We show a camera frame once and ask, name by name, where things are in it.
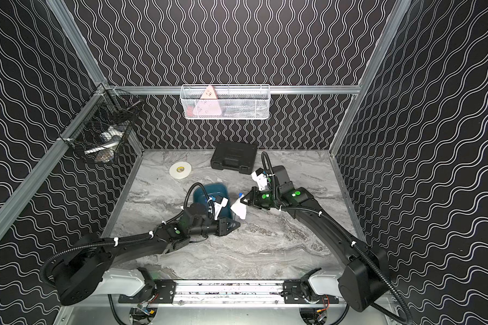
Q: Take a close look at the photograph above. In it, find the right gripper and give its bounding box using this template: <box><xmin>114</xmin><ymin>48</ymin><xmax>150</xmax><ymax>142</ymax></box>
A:
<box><xmin>240</xmin><ymin>187</ymin><xmax>281</xmax><ymax>209</ymax></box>

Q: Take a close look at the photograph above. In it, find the white wipe cloth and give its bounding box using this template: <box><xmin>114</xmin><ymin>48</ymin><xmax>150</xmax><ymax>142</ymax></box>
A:
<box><xmin>230</xmin><ymin>198</ymin><xmax>248</xmax><ymax>220</ymax></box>

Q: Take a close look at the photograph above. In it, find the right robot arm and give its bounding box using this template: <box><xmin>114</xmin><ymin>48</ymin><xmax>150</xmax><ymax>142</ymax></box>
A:
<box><xmin>243</xmin><ymin>152</ymin><xmax>413</xmax><ymax>324</ymax></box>

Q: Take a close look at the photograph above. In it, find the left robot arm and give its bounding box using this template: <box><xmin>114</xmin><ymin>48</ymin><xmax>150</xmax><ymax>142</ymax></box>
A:
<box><xmin>40</xmin><ymin>196</ymin><xmax>240</xmax><ymax>306</ymax></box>

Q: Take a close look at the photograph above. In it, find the teal plastic tray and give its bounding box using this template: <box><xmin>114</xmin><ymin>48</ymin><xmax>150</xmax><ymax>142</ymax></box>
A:
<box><xmin>193</xmin><ymin>183</ymin><xmax>233</xmax><ymax>219</ymax></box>

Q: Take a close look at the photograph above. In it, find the black plastic tool case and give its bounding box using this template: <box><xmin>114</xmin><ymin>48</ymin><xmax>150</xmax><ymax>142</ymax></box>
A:
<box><xmin>210</xmin><ymin>141</ymin><xmax>258</xmax><ymax>175</ymax></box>

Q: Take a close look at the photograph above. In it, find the white tape roll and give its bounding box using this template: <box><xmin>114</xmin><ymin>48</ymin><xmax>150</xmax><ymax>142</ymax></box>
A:
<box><xmin>169</xmin><ymin>161</ymin><xmax>192</xmax><ymax>180</ymax></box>

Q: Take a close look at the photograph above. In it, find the pink triangular card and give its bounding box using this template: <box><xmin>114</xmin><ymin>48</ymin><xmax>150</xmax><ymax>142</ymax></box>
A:
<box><xmin>193</xmin><ymin>85</ymin><xmax>222</xmax><ymax>117</ymax></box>

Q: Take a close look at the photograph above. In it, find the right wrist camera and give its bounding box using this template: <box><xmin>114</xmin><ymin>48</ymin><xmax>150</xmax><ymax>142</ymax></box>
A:
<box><xmin>252</xmin><ymin>169</ymin><xmax>268</xmax><ymax>191</ymax></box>

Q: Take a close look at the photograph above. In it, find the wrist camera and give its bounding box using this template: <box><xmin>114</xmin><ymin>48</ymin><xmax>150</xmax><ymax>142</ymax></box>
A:
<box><xmin>214</xmin><ymin>196</ymin><xmax>230</xmax><ymax>220</ymax></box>
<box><xmin>252</xmin><ymin>169</ymin><xmax>268</xmax><ymax>191</ymax></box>

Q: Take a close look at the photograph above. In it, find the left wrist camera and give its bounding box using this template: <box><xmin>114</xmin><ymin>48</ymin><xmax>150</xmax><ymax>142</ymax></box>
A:
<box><xmin>214</xmin><ymin>196</ymin><xmax>230</xmax><ymax>220</ymax></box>

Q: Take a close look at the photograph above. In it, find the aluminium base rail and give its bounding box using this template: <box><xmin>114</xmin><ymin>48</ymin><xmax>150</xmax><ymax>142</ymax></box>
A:
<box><xmin>64</xmin><ymin>278</ymin><xmax>395</xmax><ymax>308</ymax></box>

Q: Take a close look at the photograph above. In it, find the white wire basket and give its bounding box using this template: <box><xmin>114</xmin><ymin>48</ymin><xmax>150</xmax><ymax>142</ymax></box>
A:
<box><xmin>180</xmin><ymin>84</ymin><xmax>271</xmax><ymax>120</ymax></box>

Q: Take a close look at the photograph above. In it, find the black wire basket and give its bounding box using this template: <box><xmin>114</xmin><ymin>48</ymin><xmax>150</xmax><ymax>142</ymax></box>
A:
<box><xmin>62</xmin><ymin>85</ymin><xmax>143</xmax><ymax>165</ymax></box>

